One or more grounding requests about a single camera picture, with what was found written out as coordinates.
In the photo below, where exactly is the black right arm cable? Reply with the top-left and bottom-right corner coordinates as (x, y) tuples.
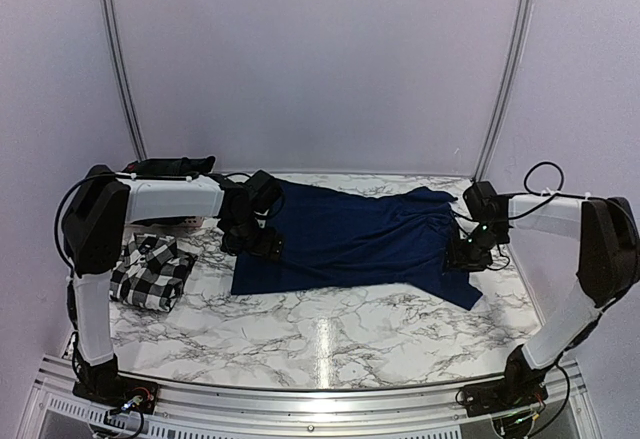
(449, 160), (569, 273)

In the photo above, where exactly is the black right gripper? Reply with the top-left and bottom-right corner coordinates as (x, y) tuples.
(442, 222), (508, 272)

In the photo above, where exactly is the black white plaid shirt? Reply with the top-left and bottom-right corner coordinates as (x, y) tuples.
(109, 233), (198, 313)

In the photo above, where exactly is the pink perforated laundry basket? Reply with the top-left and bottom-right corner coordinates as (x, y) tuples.
(128, 216), (204, 236)

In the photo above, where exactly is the aluminium frame post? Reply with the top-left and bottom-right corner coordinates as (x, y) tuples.
(100, 0), (147, 160)
(472, 0), (533, 181)

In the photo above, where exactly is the right aluminium frame post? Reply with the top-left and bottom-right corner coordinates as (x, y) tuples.
(472, 0), (533, 181)

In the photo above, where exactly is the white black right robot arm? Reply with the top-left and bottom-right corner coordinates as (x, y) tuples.
(446, 181), (639, 415)

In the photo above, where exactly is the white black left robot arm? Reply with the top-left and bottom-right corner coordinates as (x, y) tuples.
(54, 165), (284, 404)

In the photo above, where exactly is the navy blue t-shirt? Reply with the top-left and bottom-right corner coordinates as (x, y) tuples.
(230, 181), (482, 310)

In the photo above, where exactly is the dark blue green clothes pile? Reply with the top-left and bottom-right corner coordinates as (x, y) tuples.
(122, 156), (216, 177)

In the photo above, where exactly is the left aluminium frame post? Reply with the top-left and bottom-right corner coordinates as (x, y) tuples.
(100, 0), (147, 160)

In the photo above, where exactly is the front aluminium table rail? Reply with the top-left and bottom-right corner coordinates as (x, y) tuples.
(19, 353), (589, 439)

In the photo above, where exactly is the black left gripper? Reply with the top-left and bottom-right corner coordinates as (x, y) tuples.
(221, 213), (286, 262)

